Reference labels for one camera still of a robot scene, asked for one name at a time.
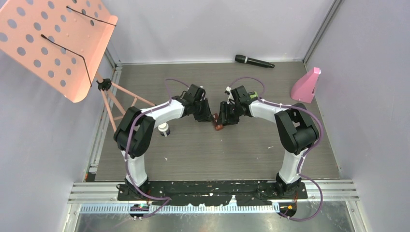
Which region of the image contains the black microphone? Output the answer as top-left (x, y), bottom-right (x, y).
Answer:
top-left (234, 54), bottom-right (275, 68)

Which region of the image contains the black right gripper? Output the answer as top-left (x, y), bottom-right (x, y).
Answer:
top-left (217, 101), bottom-right (242, 126)

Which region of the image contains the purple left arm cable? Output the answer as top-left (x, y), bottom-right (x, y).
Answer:
top-left (123, 78), bottom-right (191, 218)

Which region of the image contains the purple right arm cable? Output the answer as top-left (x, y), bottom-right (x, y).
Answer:
top-left (226, 76), bottom-right (325, 222)

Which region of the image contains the green black pill bottle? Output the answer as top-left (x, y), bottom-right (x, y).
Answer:
top-left (248, 91), bottom-right (258, 99)

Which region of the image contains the pink wedge object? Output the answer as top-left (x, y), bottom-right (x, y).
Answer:
top-left (290, 67), bottom-right (321, 103)

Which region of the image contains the pink music stand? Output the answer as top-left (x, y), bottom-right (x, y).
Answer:
top-left (0, 0), bottom-right (157, 132)

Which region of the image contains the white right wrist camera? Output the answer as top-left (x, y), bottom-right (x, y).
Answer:
top-left (225, 87), bottom-right (234, 104)

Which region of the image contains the white capped pill bottle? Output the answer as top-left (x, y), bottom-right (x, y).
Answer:
top-left (158, 123), bottom-right (171, 137)

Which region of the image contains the brown translucent pill container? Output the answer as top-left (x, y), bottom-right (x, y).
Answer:
top-left (212, 113), bottom-right (223, 131)

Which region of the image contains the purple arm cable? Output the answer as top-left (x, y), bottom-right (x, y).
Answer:
top-left (226, 76), bottom-right (325, 222)
top-left (123, 78), bottom-right (191, 218)

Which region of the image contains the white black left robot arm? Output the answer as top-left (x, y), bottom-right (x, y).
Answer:
top-left (113, 84), bottom-right (212, 200)

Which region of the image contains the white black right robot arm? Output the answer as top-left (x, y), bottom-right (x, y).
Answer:
top-left (214, 86), bottom-right (320, 199)

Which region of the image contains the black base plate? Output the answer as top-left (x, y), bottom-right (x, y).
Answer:
top-left (116, 180), bottom-right (308, 206)

